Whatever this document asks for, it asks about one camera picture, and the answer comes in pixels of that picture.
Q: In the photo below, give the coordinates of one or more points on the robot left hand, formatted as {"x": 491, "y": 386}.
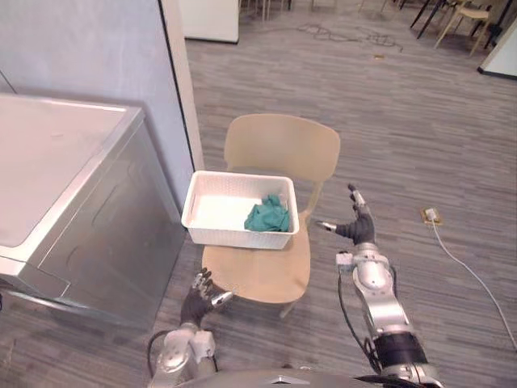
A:
{"x": 194, "y": 305}

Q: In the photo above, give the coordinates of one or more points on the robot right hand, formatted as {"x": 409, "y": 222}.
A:
{"x": 361, "y": 230}

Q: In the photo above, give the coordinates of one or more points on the robot right arm silver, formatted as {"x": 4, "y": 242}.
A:
{"x": 383, "y": 315}

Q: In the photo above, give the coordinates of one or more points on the white plastic laundry basket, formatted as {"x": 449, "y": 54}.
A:
{"x": 240, "y": 208}

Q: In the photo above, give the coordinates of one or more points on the silver washing machine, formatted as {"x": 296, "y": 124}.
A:
{"x": 72, "y": 210}

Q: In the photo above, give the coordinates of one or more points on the brass floor power socket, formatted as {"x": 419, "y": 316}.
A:
{"x": 431, "y": 215}

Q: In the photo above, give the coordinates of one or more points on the green crumpled cloth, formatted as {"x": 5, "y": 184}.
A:
{"x": 268, "y": 219}

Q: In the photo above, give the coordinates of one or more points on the beige plastic chair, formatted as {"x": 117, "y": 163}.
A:
{"x": 278, "y": 161}

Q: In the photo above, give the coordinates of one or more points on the robot torso grey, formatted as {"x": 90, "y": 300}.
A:
{"x": 274, "y": 380}

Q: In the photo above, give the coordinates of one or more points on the white board black base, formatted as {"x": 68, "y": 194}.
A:
{"x": 498, "y": 52}

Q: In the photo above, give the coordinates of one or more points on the white partition panel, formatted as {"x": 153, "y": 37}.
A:
{"x": 177, "y": 81}

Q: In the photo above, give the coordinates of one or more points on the beige chair black legs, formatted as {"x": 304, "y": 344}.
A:
{"x": 460, "y": 20}

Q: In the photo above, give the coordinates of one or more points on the white cabinet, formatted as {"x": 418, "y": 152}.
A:
{"x": 210, "y": 19}

